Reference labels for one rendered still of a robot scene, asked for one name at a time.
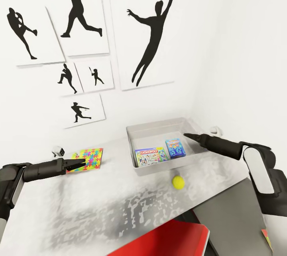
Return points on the board game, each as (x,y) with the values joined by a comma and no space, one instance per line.
(150,156)
(174,148)

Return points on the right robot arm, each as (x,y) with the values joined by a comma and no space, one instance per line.
(270,184)

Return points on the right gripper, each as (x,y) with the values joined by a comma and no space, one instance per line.
(214,144)

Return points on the tennis ball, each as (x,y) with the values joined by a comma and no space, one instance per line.
(178,182)

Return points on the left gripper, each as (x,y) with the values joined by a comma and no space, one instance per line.
(58,167)

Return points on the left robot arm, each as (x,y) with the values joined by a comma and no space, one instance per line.
(13,177)

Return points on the jigsaw puzzle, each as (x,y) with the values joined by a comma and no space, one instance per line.
(93,159)
(266,237)

